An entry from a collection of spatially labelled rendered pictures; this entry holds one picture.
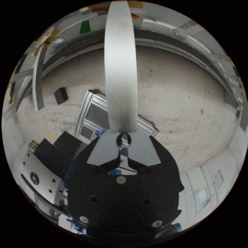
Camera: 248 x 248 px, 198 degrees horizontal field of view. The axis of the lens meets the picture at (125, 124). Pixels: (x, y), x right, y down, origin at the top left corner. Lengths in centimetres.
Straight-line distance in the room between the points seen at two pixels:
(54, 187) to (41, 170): 5
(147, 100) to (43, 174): 103
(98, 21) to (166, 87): 97
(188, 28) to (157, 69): 82
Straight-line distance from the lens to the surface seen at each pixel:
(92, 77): 102
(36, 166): 25
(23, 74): 61
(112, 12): 15
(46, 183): 23
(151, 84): 98
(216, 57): 54
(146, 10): 53
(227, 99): 274
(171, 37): 36
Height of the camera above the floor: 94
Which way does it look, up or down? 62 degrees down
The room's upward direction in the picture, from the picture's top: 178 degrees counter-clockwise
